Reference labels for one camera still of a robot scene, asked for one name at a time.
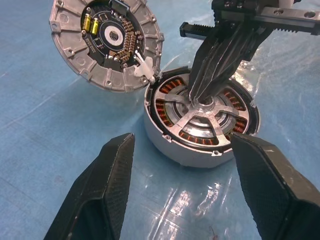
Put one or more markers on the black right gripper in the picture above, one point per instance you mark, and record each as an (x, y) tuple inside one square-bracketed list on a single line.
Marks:
[(250, 12)]

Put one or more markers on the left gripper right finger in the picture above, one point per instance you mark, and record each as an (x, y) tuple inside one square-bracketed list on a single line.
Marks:
[(275, 195)]

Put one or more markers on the white plastic hinge clip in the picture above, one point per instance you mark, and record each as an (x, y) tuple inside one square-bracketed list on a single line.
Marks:
[(144, 68)]

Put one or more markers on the grey motor housing copper windings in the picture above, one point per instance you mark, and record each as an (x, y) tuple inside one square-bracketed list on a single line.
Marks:
[(175, 150)]

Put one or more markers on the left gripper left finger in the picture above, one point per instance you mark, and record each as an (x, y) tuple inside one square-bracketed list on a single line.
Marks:
[(107, 187)]

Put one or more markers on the blue plastic table cover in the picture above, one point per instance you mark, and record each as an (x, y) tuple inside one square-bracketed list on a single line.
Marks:
[(37, 112)]

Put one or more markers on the grey motor lid circuit board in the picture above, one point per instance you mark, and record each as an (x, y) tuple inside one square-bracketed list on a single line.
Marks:
[(67, 45)]

